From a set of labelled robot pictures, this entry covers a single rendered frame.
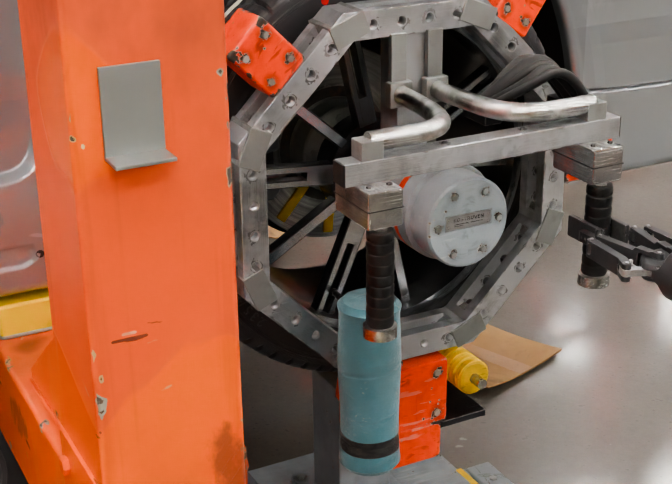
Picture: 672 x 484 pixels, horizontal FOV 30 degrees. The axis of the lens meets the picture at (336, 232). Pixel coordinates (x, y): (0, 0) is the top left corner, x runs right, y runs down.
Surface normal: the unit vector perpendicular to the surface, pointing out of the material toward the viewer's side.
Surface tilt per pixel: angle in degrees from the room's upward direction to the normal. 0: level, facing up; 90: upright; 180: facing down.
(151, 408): 90
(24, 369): 0
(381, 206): 90
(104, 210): 90
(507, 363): 1
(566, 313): 0
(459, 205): 90
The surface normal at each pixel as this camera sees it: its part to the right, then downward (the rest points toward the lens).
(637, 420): -0.01, -0.93
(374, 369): 0.14, 0.36
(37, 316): 0.46, 0.32
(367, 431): -0.08, 0.40
